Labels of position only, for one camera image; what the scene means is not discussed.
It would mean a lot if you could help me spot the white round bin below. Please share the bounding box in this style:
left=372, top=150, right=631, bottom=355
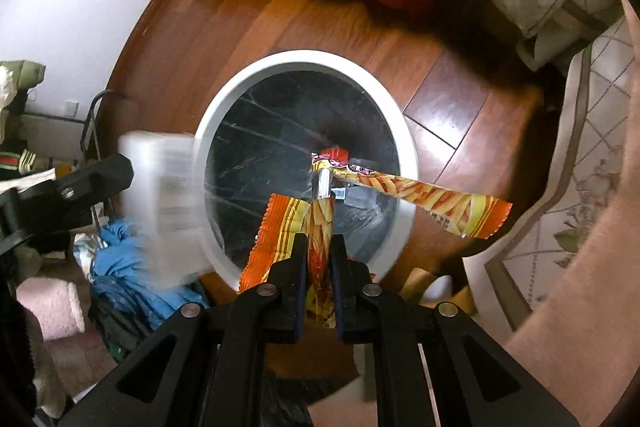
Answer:
left=192, top=50, right=420, bottom=289

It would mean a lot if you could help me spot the orange striped snack packet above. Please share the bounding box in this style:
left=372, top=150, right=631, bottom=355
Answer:
left=238, top=148, right=514, bottom=329

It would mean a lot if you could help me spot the pink towel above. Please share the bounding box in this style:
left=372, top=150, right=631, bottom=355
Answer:
left=15, top=279, right=87, bottom=344

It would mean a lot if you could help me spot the white paper box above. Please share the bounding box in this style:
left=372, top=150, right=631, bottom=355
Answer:
left=118, top=132, right=217, bottom=288

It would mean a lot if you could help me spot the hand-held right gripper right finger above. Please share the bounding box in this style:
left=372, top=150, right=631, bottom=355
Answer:
left=331, top=233, right=583, bottom=427

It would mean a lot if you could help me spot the person's bare leg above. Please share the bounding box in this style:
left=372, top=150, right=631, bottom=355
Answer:
left=307, top=0, right=640, bottom=427

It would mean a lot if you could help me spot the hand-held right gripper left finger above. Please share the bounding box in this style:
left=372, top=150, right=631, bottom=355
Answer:
left=56, top=233, right=307, bottom=427

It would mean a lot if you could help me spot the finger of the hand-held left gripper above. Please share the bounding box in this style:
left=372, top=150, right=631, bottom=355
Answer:
left=0, top=153, right=135, bottom=254

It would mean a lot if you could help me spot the blue cloth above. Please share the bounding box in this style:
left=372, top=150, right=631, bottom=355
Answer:
left=74, top=218, right=212, bottom=333

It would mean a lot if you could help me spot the cream patterned rug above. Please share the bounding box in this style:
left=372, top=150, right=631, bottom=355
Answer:
left=462, top=14, right=640, bottom=334

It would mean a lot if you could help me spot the olive green garment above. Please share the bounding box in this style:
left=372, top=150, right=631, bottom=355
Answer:
left=0, top=60, right=47, bottom=108

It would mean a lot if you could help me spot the black wire rack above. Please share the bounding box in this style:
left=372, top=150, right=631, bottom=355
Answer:
left=81, top=89, right=127, bottom=160

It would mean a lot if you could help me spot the black plastic bag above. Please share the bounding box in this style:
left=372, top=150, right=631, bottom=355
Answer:
left=260, top=369, right=313, bottom=427

